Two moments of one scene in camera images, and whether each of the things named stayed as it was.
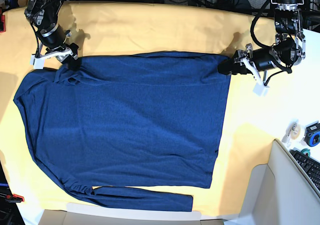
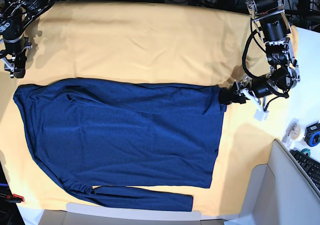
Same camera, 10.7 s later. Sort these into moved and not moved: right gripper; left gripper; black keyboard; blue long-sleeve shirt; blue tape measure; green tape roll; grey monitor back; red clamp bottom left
Moved: blue long-sleeve shirt; left gripper; right gripper
Not moved: blue tape measure; red clamp bottom left; grey monitor back; green tape roll; black keyboard
